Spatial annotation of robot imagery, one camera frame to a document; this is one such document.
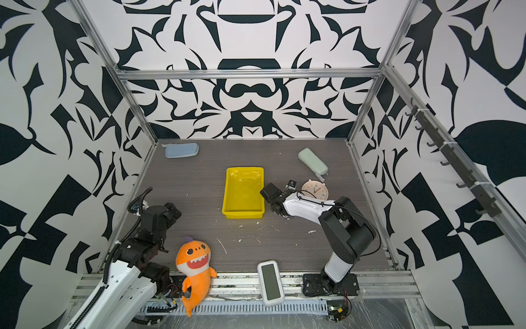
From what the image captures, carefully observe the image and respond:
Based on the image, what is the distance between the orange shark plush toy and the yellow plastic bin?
181 mm

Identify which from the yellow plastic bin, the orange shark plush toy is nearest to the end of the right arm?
the yellow plastic bin

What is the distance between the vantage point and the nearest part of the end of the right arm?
0.66m

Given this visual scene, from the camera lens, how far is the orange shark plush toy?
2.32 ft

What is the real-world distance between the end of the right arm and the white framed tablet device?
0.78ft

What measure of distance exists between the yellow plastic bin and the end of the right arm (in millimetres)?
147

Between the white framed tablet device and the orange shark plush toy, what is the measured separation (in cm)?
18

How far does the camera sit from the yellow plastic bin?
2.98 ft
